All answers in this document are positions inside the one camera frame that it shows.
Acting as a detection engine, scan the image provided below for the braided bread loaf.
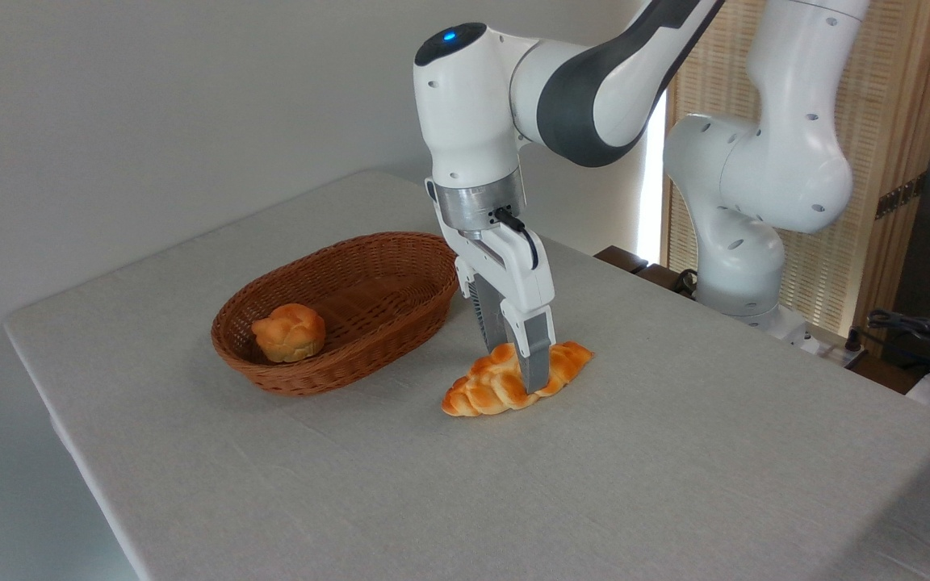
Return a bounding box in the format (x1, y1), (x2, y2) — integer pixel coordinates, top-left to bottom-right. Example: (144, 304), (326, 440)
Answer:
(442, 340), (595, 418)

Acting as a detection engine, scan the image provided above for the dark metal screen hinge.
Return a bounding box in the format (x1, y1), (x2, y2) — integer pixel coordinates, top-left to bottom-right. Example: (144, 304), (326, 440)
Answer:
(874, 173), (927, 220)

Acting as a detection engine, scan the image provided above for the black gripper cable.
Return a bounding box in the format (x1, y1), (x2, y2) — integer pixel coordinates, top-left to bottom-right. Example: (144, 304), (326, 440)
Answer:
(490, 207), (541, 272)

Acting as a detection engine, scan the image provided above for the grey tablecloth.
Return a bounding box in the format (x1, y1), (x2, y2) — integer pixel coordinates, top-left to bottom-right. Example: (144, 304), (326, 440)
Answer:
(3, 169), (930, 581)

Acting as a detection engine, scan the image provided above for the round bread bun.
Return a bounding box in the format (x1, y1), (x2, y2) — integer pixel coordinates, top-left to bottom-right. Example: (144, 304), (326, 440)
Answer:
(251, 303), (327, 364)

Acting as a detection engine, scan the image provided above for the dark wooden furniture top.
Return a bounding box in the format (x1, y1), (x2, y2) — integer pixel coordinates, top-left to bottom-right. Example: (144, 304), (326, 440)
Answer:
(593, 245), (702, 301)

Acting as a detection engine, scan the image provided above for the black cable bundle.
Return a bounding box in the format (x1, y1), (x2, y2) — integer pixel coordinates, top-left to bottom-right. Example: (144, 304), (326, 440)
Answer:
(846, 300), (930, 382)

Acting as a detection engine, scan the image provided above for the brown wicker oval basket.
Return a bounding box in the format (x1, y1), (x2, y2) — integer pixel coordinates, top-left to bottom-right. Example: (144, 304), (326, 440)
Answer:
(211, 232), (459, 397)

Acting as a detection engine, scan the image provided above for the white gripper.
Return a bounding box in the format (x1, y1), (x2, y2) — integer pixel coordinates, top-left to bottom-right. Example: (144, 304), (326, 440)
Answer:
(439, 224), (557, 395)

